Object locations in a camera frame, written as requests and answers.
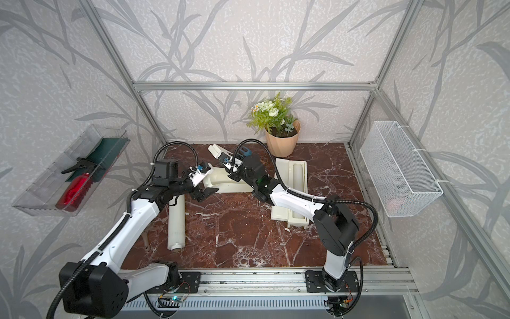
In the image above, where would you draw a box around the white wire mesh basket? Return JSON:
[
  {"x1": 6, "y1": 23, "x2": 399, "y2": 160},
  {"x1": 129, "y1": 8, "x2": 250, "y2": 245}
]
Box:
[{"x1": 361, "y1": 120, "x2": 444, "y2": 218}]

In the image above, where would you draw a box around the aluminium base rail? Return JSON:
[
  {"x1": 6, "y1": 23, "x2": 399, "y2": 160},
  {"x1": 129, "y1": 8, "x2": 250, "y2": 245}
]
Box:
[{"x1": 82, "y1": 268, "x2": 420, "y2": 299}]

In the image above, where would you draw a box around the potted green plant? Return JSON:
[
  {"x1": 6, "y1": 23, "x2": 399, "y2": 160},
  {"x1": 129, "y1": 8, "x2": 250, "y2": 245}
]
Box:
[{"x1": 247, "y1": 93, "x2": 300, "y2": 158}]

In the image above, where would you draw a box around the clear plastic wall tray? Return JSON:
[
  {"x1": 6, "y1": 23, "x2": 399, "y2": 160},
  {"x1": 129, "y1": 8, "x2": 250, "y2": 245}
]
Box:
[{"x1": 13, "y1": 125, "x2": 130, "y2": 217}]

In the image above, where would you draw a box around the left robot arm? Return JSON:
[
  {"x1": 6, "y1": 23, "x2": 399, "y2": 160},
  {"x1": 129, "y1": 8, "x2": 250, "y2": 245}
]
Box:
[{"x1": 46, "y1": 143, "x2": 217, "y2": 318}]

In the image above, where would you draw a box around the plastic wrap roll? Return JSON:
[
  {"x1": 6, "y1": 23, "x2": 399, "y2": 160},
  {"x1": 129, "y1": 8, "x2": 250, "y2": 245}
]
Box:
[
  {"x1": 292, "y1": 161, "x2": 306, "y2": 191},
  {"x1": 167, "y1": 195, "x2": 186, "y2": 251}
]

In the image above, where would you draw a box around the blue garden hand rake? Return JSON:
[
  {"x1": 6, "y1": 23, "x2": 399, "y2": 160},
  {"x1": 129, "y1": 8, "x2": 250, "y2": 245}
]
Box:
[{"x1": 238, "y1": 146, "x2": 252, "y2": 157}]

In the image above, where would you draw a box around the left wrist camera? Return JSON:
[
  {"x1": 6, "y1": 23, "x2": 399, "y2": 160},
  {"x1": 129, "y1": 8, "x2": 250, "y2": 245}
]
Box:
[{"x1": 188, "y1": 161, "x2": 213, "y2": 187}]

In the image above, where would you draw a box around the red spray bottle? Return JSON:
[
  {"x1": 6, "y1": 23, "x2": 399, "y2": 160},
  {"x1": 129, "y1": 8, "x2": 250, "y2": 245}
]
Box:
[{"x1": 55, "y1": 173, "x2": 93, "y2": 212}]

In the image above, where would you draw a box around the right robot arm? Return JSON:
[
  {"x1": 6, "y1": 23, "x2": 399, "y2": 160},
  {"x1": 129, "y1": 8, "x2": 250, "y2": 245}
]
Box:
[{"x1": 217, "y1": 138, "x2": 379, "y2": 292}]

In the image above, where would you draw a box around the white wrap dispenser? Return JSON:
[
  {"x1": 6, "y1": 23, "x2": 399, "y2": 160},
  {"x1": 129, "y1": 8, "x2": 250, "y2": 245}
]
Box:
[
  {"x1": 270, "y1": 157, "x2": 310, "y2": 229},
  {"x1": 203, "y1": 144, "x2": 253, "y2": 194}
]

